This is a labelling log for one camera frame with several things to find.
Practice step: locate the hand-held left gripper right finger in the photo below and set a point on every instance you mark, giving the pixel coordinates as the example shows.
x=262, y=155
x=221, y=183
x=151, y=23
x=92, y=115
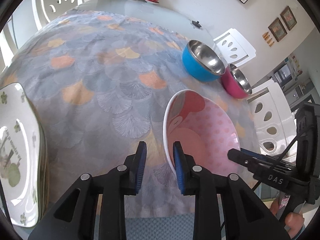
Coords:
x=178, y=165

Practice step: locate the white chair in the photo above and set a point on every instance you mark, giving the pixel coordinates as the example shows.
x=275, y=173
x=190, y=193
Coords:
x=42, y=2
x=240, y=45
x=275, y=105

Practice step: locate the magenta steel bowl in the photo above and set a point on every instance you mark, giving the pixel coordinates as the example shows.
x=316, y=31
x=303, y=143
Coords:
x=231, y=86

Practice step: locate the yellow hanging tassels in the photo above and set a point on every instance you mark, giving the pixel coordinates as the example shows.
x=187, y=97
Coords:
x=268, y=38

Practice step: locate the pink ceramic bowl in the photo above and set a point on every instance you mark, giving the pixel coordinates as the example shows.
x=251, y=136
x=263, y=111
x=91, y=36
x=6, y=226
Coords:
x=207, y=135

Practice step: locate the blue steel bowl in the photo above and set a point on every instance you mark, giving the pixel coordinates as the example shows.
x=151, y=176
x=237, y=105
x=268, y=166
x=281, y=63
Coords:
x=197, y=67

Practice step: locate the small framed picture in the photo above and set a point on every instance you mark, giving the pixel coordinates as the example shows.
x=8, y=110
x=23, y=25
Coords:
x=288, y=17
x=277, y=29

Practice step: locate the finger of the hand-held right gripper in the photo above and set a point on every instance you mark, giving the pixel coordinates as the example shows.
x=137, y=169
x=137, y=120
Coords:
x=240, y=156
x=252, y=154

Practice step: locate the person's right hand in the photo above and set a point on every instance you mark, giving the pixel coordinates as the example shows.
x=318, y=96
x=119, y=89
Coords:
x=295, y=222

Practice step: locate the hexagonal plate with leaf print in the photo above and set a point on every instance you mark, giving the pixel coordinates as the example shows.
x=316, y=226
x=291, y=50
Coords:
x=20, y=142

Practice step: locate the small black knob lid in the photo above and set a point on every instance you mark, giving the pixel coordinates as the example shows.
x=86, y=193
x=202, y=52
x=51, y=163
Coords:
x=197, y=24

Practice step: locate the grey fan-patterned tablecloth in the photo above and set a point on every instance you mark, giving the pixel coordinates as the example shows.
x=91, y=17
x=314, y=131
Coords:
x=100, y=80

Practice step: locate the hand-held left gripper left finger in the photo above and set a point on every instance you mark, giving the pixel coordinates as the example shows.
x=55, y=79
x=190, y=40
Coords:
x=141, y=165

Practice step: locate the television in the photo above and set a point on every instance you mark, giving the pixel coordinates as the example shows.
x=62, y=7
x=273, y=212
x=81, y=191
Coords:
x=282, y=74

